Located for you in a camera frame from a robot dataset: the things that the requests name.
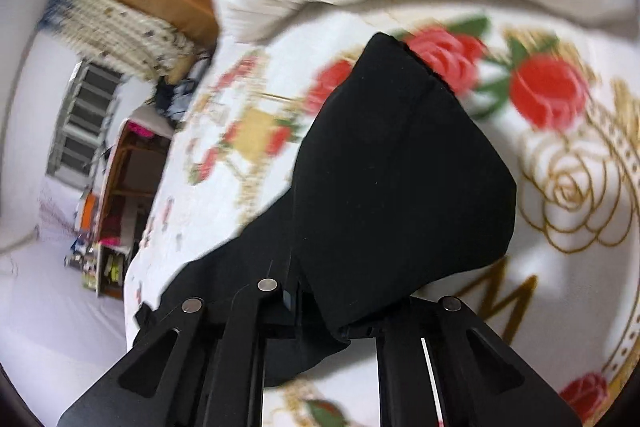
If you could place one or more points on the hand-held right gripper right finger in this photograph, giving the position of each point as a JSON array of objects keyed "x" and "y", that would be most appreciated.
[{"x": 400, "y": 357}]

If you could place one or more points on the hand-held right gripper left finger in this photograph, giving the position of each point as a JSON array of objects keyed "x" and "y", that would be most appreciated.
[{"x": 289, "y": 299}]

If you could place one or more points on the black garment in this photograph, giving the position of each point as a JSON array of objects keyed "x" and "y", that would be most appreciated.
[{"x": 390, "y": 167}]

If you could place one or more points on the pile of clothes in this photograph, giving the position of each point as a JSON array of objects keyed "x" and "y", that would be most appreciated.
[{"x": 172, "y": 97}]

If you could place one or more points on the cluttered low shelf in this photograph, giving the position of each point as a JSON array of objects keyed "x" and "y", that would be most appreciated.
[{"x": 102, "y": 269}]

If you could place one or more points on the white-topped wooden desk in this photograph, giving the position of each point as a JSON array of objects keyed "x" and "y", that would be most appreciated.
[{"x": 135, "y": 177}]

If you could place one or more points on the orange storage box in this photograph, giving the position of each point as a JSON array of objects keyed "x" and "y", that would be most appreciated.
[{"x": 88, "y": 213}]

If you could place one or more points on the floral printed blanket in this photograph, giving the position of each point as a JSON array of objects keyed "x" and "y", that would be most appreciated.
[{"x": 575, "y": 187}]

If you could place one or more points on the barred window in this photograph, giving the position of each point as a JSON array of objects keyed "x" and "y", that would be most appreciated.
[{"x": 82, "y": 117}]

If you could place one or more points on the patterned cream curtain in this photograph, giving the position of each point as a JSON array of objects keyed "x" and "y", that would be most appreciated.
[{"x": 115, "y": 27}]

